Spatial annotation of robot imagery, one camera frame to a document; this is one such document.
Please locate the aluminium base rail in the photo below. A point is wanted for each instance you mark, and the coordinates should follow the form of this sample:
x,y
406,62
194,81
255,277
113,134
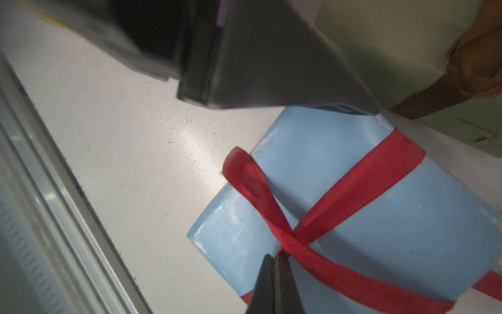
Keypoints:
x,y
55,255

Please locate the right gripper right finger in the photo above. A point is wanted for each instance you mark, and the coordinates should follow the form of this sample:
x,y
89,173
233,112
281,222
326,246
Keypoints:
x,y
287,300

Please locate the green gift box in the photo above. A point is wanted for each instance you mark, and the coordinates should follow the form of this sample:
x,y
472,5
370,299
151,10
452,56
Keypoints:
x,y
399,48

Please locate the red ribbon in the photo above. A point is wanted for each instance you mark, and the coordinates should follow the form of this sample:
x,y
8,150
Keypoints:
x,y
387,164

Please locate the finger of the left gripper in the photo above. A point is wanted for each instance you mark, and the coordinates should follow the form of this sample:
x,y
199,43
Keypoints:
x,y
266,55

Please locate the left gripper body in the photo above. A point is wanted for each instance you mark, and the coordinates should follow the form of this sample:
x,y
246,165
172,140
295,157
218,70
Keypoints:
x,y
147,36

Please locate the blue gift box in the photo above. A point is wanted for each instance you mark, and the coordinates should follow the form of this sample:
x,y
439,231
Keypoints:
x,y
368,222

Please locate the brown ribbon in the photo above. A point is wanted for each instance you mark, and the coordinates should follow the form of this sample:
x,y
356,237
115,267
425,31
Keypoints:
x,y
473,64

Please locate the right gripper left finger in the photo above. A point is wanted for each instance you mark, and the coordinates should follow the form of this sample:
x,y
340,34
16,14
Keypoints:
x,y
263,296

